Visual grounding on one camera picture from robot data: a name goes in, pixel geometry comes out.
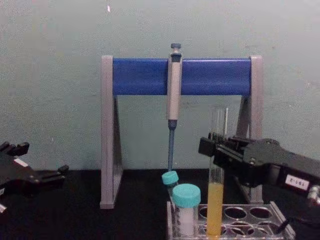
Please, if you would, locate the black table cloth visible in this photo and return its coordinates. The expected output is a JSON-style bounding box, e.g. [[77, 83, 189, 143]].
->
[[0, 168, 320, 240]]

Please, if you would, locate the grey and blue pipette stand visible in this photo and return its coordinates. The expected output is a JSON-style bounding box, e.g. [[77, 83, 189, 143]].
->
[[99, 55, 265, 210]]

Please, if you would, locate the glass tube with yellow liquid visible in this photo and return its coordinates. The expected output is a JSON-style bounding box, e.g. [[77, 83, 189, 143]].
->
[[206, 105, 225, 237]]

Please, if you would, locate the large teal capped tube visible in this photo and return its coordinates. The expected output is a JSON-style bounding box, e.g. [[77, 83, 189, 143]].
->
[[172, 183, 202, 237]]

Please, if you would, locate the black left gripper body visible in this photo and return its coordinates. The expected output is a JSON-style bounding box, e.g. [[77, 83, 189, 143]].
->
[[0, 151, 46, 199]]

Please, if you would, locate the clear plastic tube rack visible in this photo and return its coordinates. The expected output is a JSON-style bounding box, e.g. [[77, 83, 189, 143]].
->
[[166, 199, 297, 240]]

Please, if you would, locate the small teal capped tube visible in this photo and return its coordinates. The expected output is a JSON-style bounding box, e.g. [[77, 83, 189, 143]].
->
[[161, 170, 180, 201]]

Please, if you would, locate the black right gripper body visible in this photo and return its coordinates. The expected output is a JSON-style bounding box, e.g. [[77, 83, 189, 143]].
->
[[233, 138, 320, 193]]

